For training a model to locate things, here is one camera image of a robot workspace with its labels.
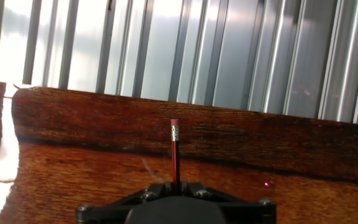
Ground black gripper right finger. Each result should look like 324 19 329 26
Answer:
178 181 277 224

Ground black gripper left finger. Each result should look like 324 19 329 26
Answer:
75 181 177 224

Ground red pencil with eraser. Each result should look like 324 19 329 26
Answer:
170 118 181 191

